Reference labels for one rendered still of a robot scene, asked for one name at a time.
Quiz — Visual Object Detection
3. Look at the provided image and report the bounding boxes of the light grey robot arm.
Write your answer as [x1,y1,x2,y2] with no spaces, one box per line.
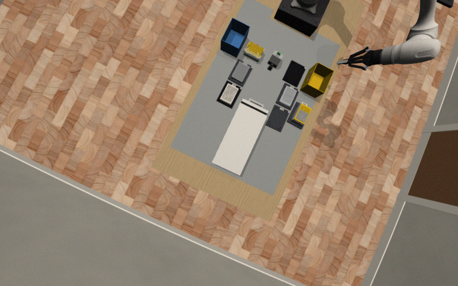
[290,0,441,65]

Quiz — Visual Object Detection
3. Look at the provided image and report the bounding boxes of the blue open-top bin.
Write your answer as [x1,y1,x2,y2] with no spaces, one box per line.
[221,18,250,58]

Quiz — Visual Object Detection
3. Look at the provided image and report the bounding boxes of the yellow open-top bin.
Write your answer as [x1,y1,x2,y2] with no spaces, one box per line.
[300,62,334,98]

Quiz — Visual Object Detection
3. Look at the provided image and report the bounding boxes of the grey bench mat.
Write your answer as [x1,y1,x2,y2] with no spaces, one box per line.
[170,0,340,196]

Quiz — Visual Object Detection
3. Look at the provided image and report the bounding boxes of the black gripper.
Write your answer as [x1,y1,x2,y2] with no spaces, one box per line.
[336,47,383,71]

